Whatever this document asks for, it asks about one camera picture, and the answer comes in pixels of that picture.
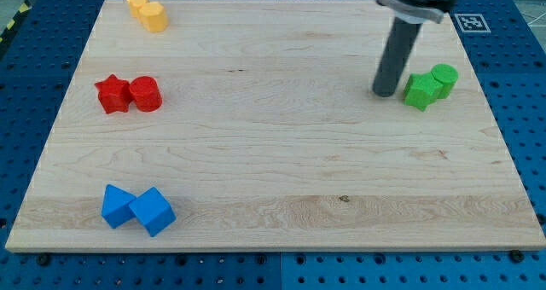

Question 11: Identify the yellow heart block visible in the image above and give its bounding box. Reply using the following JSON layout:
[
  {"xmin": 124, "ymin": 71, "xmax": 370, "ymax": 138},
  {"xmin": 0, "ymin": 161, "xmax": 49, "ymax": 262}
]
[{"xmin": 125, "ymin": 0, "xmax": 148, "ymax": 18}]

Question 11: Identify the red star block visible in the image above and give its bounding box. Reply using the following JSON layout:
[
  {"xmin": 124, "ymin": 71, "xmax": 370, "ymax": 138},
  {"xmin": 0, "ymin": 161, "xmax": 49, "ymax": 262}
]
[{"xmin": 95, "ymin": 74, "xmax": 132, "ymax": 113}]

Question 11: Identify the black screw left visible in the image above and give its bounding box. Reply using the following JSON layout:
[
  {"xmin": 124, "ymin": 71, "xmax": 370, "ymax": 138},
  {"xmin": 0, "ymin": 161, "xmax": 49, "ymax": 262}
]
[{"xmin": 36, "ymin": 253, "xmax": 51, "ymax": 267}]

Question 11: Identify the blue cube block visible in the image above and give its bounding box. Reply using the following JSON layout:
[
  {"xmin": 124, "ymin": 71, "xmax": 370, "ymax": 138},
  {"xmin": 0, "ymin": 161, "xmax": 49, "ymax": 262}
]
[{"xmin": 129, "ymin": 187, "xmax": 176, "ymax": 237}]

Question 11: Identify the red cylinder block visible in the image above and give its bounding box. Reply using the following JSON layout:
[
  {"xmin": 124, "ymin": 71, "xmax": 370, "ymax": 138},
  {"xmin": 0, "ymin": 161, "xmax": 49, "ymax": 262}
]
[{"xmin": 129, "ymin": 76, "xmax": 163, "ymax": 112}]

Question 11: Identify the white fiducial marker tag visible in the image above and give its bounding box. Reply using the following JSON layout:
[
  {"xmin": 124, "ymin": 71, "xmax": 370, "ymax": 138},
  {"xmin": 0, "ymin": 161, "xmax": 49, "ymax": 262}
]
[{"xmin": 454, "ymin": 13, "xmax": 491, "ymax": 33}]

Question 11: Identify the green cylinder block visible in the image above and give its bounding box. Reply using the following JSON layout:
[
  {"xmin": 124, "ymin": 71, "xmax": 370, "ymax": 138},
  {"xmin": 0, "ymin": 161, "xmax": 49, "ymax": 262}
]
[{"xmin": 431, "ymin": 63, "xmax": 459, "ymax": 99}]

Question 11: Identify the black screw right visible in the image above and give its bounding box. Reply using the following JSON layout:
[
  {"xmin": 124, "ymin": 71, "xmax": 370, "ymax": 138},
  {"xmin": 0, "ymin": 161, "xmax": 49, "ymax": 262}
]
[{"xmin": 509, "ymin": 250, "xmax": 525, "ymax": 263}]

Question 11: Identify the wooden board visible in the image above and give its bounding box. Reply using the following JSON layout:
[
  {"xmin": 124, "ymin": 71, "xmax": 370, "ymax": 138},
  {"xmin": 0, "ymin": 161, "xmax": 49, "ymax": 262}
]
[{"xmin": 6, "ymin": 0, "xmax": 545, "ymax": 252}]

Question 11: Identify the green star block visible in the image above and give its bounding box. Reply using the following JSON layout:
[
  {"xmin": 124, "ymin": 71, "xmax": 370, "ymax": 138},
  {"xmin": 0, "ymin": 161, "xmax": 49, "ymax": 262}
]
[{"xmin": 404, "ymin": 72, "xmax": 443, "ymax": 112}]

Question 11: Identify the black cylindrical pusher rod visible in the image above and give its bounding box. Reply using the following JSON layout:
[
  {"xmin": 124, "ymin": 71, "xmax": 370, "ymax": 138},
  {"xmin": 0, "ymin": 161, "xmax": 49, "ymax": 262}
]
[{"xmin": 372, "ymin": 17, "xmax": 421, "ymax": 97}]

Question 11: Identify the black screw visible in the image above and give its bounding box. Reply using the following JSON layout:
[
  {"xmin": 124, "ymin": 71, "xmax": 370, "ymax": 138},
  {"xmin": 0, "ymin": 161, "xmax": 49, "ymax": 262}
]
[
  {"xmin": 36, "ymin": 253, "xmax": 51, "ymax": 267},
  {"xmin": 509, "ymin": 250, "xmax": 525, "ymax": 263}
]

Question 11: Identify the blue triangle block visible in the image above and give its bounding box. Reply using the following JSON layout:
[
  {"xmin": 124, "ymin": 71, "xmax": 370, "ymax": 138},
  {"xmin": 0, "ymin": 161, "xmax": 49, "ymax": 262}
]
[{"xmin": 101, "ymin": 184, "xmax": 136, "ymax": 229}]

